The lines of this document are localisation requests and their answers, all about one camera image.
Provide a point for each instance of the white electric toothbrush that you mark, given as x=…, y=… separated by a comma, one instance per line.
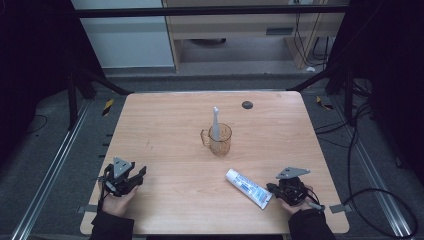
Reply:
x=216, y=128

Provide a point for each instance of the person's left hand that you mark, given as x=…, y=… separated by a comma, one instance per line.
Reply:
x=116, y=205

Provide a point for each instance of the aluminium floor rail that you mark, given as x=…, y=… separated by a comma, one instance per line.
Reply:
x=383, y=196
x=51, y=173

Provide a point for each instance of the light wooden desk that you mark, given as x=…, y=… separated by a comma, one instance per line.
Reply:
x=233, y=26

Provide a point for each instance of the black horizontal frame bar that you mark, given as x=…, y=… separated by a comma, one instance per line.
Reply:
x=200, y=11

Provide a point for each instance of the yellow black floor tape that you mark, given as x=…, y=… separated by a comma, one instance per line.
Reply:
x=107, y=107
x=324, y=104

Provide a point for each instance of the grey tape piece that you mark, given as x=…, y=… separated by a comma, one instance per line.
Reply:
x=86, y=209
x=340, y=208

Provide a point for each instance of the white toothpaste tube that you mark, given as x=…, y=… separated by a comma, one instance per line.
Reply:
x=248, y=188

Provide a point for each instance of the small white object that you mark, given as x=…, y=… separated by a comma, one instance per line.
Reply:
x=310, y=69

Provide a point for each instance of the white cabinet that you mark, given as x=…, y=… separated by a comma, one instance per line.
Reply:
x=128, y=43

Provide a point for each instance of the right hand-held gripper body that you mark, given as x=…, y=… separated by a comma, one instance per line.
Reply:
x=291, y=191

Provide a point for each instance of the person's right hand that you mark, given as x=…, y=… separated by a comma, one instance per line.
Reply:
x=298, y=209

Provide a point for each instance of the black curtain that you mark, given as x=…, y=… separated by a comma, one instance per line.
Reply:
x=393, y=66
x=36, y=66

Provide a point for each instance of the black metal stand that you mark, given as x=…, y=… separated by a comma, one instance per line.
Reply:
x=72, y=100
x=348, y=96

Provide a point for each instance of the grey round table grommet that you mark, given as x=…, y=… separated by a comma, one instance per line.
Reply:
x=247, y=105

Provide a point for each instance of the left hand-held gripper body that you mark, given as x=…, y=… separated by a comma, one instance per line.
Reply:
x=118, y=181

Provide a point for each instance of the amber transparent cup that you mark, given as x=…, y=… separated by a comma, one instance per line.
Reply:
x=220, y=145

